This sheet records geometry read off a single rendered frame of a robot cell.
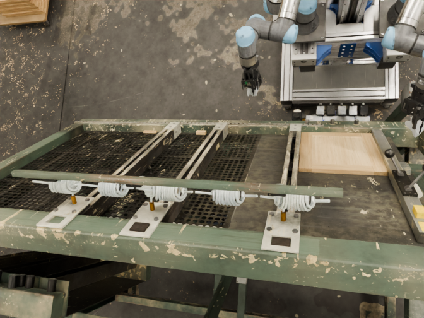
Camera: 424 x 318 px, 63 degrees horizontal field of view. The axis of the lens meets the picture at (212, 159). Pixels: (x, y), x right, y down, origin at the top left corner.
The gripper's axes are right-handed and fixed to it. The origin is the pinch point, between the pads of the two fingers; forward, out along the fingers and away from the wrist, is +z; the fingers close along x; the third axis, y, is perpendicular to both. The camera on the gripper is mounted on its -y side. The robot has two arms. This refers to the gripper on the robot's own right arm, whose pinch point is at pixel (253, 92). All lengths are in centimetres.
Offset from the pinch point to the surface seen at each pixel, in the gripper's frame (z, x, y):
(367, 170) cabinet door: 18, 51, 30
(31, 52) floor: 72, -262, -145
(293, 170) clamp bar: 6.1, 20.2, 40.2
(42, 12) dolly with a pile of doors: 42, -240, -170
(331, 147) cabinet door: 31.7, 37.7, 7.9
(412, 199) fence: 3, 62, 53
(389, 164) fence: 18, 60, 27
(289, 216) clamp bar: -17, 20, 73
